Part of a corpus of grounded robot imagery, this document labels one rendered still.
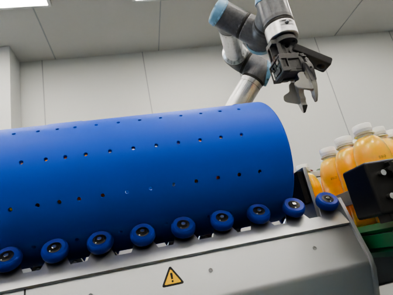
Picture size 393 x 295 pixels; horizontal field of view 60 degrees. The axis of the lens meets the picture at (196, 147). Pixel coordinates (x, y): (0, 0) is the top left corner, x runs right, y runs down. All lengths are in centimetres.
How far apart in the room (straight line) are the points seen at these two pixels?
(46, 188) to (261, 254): 39
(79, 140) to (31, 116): 343
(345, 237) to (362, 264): 5
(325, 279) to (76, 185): 47
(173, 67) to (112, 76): 74
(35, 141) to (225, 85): 362
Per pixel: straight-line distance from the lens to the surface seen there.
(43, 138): 68
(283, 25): 102
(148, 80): 411
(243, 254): 64
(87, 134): 67
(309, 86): 94
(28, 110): 412
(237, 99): 164
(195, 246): 63
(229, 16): 118
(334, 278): 69
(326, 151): 91
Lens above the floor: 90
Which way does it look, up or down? 18 degrees up
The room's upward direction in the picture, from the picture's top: 12 degrees counter-clockwise
